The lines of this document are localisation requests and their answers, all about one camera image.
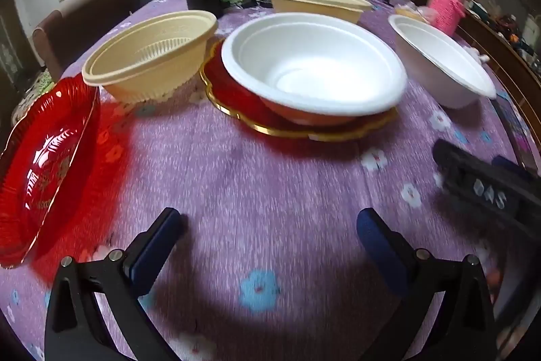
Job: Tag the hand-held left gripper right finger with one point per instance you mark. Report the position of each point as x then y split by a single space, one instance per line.
380 251

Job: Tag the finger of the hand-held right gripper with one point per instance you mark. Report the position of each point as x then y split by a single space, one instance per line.
509 165
458 164

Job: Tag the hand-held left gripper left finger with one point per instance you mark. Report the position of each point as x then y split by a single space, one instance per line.
156 247

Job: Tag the white foam bowl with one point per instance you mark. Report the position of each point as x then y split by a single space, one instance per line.
304 60
435 69

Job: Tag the clear red plastic plate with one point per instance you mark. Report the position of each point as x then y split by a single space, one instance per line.
46 166

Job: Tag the red plate with gold rim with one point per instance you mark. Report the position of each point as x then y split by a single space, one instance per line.
236 98

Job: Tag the beige ribbed plastic bowl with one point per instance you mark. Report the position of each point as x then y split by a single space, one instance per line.
148 48
312 3

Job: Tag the wooden sideboard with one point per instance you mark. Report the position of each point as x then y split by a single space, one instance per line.
507 48

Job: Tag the purple floral tablecloth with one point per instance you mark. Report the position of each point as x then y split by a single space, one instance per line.
270 192

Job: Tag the pink bottle with knitted sleeve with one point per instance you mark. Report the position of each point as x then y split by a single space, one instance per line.
448 5

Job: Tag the plastic bag with yellow contents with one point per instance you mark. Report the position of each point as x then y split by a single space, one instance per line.
412 12

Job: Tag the brown chair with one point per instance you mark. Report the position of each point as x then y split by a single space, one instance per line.
84 22

